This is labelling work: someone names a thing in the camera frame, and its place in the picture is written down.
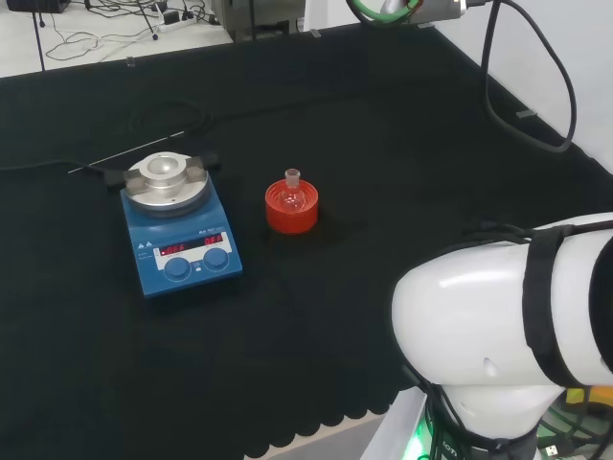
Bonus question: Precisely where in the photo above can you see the clear round-bottom flask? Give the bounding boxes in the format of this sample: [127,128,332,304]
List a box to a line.
[280,168,307,213]

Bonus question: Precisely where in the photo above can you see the black bench cloth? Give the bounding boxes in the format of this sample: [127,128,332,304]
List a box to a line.
[0,21,613,460]

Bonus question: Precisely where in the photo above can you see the blue-base heater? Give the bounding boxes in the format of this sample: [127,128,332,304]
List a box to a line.
[119,157,244,301]

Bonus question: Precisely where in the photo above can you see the thin metal probe rod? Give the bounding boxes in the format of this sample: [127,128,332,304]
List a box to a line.
[68,129,186,174]

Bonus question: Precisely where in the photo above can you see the white power strip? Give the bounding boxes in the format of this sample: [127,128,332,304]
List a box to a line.
[157,17,197,34]

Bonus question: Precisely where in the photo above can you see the red flask ring stand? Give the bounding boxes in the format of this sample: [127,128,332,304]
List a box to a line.
[264,176,321,236]

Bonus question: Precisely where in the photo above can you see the aluminium heating block with handles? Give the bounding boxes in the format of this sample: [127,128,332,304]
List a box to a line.
[102,150,222,202]

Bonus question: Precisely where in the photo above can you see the thin black probe cable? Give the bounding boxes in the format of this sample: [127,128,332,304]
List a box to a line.
[128,98,216,143]

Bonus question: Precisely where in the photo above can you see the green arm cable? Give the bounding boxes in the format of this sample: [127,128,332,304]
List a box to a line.
[347,0,422,25]

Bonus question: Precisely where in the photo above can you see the black heater power cable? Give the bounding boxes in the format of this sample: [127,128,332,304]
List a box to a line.
[0,159,114,174]

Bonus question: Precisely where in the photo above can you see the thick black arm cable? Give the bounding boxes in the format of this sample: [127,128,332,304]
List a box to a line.
[481,0,576,154]

